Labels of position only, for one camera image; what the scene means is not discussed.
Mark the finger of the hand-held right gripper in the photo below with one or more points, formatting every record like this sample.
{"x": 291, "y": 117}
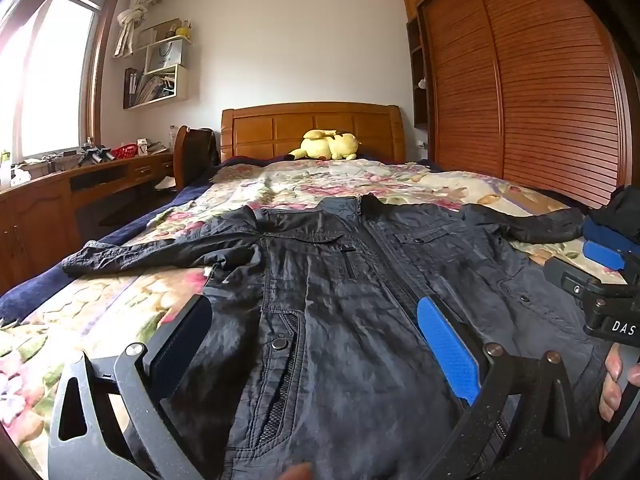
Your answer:
{"x": 605, "y": 257}

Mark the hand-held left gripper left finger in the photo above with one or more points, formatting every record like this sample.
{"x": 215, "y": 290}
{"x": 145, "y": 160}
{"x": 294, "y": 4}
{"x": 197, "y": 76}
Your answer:
{"x": 180, "y": 340}

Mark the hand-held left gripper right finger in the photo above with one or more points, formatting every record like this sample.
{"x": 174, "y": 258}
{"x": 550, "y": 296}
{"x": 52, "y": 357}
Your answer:
{"x": 450, "y": 350}

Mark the dark navy jacket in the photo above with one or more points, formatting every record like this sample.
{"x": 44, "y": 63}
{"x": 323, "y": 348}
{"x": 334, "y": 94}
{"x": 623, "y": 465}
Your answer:
{"x": 350, "y": 310}

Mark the person's right hand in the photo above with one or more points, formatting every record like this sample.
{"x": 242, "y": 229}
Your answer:
{"x": 611, "y": 380}

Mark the person's left hand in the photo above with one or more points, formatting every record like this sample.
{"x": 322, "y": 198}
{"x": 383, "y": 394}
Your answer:
{"x": 296, "y": 472}

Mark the wooden chair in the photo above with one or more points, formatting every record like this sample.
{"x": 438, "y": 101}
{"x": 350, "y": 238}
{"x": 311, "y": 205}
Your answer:
{"x": 186, "y": 160}

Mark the wooden desk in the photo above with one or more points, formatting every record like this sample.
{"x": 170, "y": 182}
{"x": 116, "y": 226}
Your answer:
{"x": 35, "y": 210}

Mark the red basket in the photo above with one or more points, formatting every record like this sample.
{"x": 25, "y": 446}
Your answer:
{"x": 124, "y": 152}

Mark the white carton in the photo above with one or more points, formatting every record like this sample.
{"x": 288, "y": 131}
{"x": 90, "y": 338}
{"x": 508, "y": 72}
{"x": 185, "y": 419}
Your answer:
{"x": 142, "y": 147}

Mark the dark garment on chair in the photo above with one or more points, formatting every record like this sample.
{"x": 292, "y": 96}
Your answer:
{"x": 209, "y": 145}

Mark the floral plush blanket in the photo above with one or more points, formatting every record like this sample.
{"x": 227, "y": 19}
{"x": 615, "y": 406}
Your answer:
{"x": 300, "y": 180}

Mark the black metal tool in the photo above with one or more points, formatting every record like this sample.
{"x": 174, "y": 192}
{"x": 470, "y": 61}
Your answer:
{"x": 95, "y": 154}

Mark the wooden bed headboard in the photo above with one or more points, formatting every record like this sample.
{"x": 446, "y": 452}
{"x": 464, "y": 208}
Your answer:
{"x": 280, "y": 130}

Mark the yellow plush toy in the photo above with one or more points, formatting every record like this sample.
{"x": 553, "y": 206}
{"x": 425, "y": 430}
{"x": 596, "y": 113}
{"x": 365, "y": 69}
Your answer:
{"x": 330, "y": 147}

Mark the wooden corner shelf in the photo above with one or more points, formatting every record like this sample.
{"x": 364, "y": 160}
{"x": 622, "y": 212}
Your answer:
{"x": 417, "y": 70}

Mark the white paper bag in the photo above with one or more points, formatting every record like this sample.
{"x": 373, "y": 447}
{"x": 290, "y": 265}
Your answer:
{"x": 167, "y": 55}

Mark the wood framed window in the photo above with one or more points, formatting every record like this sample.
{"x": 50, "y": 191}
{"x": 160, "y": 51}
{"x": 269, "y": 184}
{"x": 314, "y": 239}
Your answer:
{"x": 50, "y": 85}

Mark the yellow shelf ornament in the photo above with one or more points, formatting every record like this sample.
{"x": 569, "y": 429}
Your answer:
{"x": 183, "y": 30}

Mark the tied beige curtain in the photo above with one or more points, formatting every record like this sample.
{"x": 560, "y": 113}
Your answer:
{"x": 131, "y": 20}

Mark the white wall shelf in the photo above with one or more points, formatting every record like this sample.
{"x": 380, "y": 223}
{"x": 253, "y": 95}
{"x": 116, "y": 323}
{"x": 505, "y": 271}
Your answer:
{"x": 180, "y": 85}

